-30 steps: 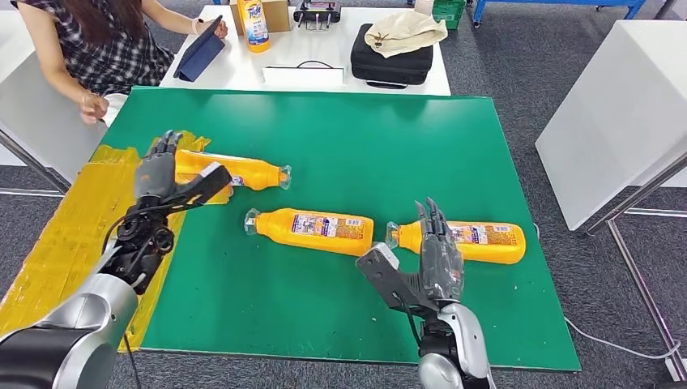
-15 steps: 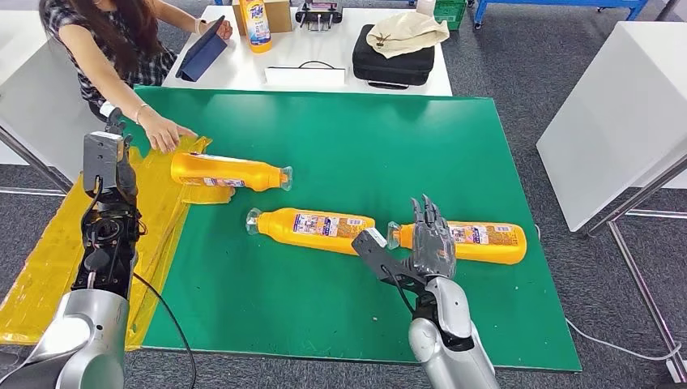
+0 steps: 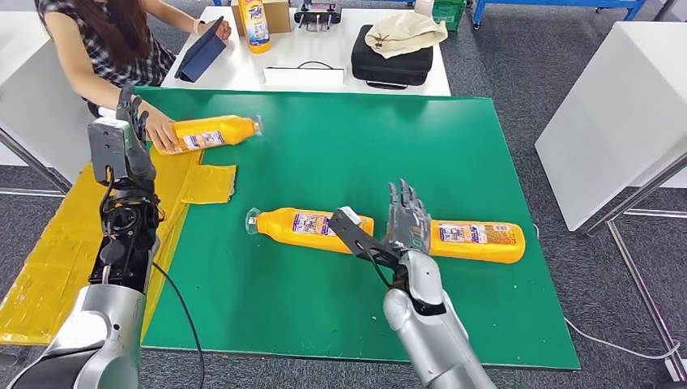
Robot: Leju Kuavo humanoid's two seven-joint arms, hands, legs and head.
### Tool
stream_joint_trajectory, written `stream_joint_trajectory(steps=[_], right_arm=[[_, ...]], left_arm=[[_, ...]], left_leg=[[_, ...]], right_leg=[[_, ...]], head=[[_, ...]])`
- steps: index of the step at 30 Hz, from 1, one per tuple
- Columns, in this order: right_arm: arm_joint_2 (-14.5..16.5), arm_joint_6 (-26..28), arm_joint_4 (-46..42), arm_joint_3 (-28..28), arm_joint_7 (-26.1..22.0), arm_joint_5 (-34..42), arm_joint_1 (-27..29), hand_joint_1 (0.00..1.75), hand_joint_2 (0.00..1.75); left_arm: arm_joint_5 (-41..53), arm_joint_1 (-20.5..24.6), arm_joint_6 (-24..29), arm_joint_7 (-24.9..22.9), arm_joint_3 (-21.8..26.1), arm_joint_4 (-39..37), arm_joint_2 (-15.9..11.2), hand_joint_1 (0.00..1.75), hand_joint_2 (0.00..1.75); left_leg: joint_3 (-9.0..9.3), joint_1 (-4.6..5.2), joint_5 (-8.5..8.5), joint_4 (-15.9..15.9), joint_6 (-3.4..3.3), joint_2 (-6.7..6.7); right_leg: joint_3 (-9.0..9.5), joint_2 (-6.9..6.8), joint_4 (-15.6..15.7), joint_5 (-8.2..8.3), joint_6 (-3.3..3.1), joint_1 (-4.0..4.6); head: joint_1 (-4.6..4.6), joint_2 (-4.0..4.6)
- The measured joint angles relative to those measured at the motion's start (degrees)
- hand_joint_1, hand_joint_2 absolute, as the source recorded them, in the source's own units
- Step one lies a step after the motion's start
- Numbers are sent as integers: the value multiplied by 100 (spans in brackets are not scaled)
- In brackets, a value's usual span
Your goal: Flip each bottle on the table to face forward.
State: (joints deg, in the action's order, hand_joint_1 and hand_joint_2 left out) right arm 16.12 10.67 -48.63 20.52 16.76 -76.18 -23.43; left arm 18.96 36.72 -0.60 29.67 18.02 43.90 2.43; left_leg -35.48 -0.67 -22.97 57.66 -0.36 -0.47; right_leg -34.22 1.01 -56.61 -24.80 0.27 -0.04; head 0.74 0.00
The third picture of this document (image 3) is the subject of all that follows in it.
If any green table board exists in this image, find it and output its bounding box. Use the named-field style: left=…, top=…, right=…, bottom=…
left=131, top=85, right=582, bottom=373

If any blue metal rack frame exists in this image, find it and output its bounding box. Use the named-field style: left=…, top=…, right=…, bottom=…
left=472, top=0, right=650, bottom=31

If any grey metal desk leg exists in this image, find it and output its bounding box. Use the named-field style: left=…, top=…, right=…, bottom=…
left=0, top=126, right=72, bottom=195

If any tablet in blue case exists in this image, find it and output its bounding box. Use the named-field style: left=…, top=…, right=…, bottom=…
left=174, top=15, right=228, bottom=83

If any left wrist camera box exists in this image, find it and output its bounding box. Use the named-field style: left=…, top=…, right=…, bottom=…
left=87, top=117, right=134, bottom=187

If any beige cloth bag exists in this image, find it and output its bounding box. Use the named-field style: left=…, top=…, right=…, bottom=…
left=365, top=11, right=450, bottom=59

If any brown cardboard box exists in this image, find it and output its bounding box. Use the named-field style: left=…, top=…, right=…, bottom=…
left=231, top=0, right=293, bottom=36

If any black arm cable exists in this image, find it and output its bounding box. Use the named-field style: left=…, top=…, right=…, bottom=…
left=151, top=261, right=206, bottom=389

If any white side table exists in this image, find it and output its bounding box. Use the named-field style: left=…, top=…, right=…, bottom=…
left=536, top=21, right=687, bottom=233

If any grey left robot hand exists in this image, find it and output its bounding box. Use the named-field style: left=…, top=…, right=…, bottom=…
left=115, top=85, right=158, bottom=187

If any white floor cable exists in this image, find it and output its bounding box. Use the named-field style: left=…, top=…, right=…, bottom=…
left=564, top=318, right=684, bottom=361

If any black carrying case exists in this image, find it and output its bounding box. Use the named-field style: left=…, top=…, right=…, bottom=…
left=351, top=24, right=435, bottom=91

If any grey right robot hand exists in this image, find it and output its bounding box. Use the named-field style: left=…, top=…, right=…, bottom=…
left=385, top=178, right=432, bottom=254

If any white desk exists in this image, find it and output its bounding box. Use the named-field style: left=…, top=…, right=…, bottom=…
left=0, top=11, right=105, bottom=184

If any white flat box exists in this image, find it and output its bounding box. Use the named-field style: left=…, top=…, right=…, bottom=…
left=262, top=65, right=348, bottom=90

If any person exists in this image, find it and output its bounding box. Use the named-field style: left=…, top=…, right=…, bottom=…
left=34, top=0, right=233, bottom=154

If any orange detergent bottle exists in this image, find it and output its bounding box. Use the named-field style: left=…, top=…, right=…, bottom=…
left=427, top=219, right=527, bottom=265
left=245, top=207, right=376, bottom=255
left=238, top=0, right=273, bottom=55
left=159, top=114, right=264, bottom=156

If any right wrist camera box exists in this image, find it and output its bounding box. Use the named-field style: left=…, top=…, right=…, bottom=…
left=327, top=206, right=403, bottom=270

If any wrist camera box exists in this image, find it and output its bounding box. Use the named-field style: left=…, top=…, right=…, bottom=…
left=327, top=206, right=403, bottom=270
left=87, top=117, right=134, bottom=187

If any person's right hand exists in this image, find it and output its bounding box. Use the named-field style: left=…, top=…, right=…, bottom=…
left=143, top=100, right=181, bottom=154

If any person's left hand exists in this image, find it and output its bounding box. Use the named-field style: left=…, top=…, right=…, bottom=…
left=195, top=19, right=233, bottom=42

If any black controller device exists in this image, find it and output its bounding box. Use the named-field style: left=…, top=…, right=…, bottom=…
left=293, top=0, right=344, bottom=32

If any yellow taped cardboard sheet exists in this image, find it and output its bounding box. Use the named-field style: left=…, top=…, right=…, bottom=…
left=0, top=144, right=237, bottom=348

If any green plastic crate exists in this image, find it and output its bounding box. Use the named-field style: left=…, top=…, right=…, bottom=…
left=432, top=0, right=467, bottom=32

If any thin black cable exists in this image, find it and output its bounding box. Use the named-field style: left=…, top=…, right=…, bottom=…
left=267, top=60, right=345, bottom=71

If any grey metal table frame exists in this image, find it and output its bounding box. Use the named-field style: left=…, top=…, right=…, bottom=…
left=582, top=153, right=687, bottom=385

